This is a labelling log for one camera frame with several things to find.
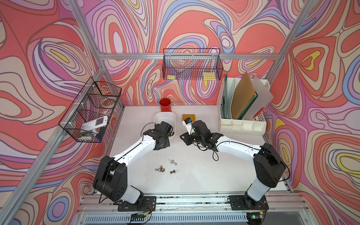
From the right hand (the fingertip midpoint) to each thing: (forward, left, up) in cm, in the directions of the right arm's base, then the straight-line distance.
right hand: (182, 139), depth 86 cm
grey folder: (+18, -51, +17) cm, 57 cm away
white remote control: (-2, +42, +21) cm, 47 cm away
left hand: (-1, +11, -3) cm, 12 cm away
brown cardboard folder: (+34, -46, +8) cm, 57 cm away
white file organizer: (+13, -40, -6) cm, 43 cm away
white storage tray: (+25, +9, -7) cm, 27 cm away
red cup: (+33, +12, -2) cm, 35 cm away
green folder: (+21, -29, +11) cm, 38 cm away
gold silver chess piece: (-14, +14, -10) cm, 22 cm away
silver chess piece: (-10, +7, -11) cm, 16 cm away
